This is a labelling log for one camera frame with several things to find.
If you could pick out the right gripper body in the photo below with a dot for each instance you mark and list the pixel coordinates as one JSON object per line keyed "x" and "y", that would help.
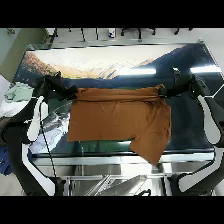
{"x": 167, "y": 92}

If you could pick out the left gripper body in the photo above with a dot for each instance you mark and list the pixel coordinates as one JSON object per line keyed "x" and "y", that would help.
{"x": 68, "y": 93}

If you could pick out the orange-brown T-shirt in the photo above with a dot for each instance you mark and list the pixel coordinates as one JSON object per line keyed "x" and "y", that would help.
{"x": 116, "y": 116}

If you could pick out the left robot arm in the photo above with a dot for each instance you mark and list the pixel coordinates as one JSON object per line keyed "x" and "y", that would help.
{"x": 20, "y": 133}

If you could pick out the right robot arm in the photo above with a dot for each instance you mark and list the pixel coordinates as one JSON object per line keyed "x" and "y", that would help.
{"x": 210, "y": 120}

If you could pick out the pale green garment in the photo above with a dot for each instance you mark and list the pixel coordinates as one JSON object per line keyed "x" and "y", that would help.
{"x": 19, "y": 92}

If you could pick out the white garment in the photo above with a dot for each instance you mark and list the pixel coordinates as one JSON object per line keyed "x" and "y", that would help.
{"x": 10, "y": 108}

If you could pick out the black office chair base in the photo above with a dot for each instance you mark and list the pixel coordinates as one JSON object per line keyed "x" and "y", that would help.
{"x": 138, "y": 31}
{"x": 181, "y": 30}

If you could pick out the blue garment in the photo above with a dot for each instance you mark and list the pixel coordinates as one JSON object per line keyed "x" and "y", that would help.
{"x": 4, "y": 160}

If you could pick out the silver frame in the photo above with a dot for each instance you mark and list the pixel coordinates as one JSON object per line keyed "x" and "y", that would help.
{"x": 110, "y": 186}

